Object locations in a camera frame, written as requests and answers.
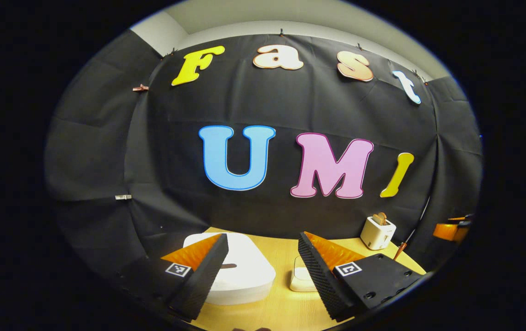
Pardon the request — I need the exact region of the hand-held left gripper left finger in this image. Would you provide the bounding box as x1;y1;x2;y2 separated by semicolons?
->
120;233;229;321

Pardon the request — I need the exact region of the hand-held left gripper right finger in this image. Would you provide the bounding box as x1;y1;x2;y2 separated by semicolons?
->
298;231;427;322

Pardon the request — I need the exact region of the white rice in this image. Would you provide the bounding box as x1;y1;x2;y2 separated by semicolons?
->
293;268;317;289

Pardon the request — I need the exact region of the white rice cooker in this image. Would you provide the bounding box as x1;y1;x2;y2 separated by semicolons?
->
183;232;276;305

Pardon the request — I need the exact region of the clear plastic container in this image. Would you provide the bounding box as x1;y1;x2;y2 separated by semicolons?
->
289;255;319;292

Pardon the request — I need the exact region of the white toaster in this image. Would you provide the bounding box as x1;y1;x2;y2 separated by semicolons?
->
360;216;397;251

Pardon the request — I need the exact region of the thin power cable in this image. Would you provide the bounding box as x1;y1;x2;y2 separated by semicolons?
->
401;197;431;244

